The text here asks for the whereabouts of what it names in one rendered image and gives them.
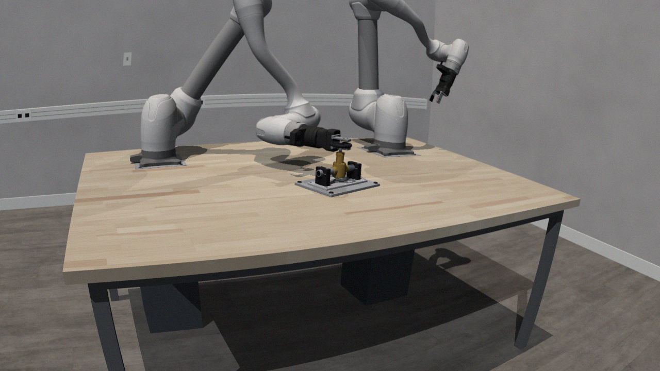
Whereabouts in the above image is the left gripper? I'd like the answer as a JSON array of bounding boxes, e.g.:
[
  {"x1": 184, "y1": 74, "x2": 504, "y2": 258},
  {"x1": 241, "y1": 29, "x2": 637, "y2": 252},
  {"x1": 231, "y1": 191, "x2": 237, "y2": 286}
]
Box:
[{"x1": 429, "y1": 59, "x2": 461, "y2": 103}]

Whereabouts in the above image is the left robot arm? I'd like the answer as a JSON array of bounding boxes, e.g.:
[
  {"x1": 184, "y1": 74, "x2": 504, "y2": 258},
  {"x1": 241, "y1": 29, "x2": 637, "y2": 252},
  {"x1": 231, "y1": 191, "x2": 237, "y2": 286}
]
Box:
[{"x1": 349, "y1": 0, "x2": 469, "y2": 156}]

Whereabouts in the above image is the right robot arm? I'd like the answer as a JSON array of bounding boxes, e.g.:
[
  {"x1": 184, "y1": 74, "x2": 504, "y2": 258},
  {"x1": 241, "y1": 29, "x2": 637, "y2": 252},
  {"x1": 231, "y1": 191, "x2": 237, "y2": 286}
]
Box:
[{"x1": 130, "y1": 0, "x2": 321, "y2": 167}]

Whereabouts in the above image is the brass valve with black handwheel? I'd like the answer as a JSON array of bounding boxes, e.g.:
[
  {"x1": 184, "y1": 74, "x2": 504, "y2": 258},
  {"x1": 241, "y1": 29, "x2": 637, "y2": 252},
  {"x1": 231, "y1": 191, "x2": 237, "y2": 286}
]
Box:
[{"x1": 308, "y1": 141, "x2": 368, "y2": 191}]

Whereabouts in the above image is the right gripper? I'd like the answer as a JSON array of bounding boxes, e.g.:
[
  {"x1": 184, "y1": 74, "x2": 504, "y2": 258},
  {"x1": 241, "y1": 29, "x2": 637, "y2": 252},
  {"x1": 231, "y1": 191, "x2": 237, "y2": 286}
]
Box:
[{"x1": 284, "y1": 121, "x2": 351, "y2": 152}]

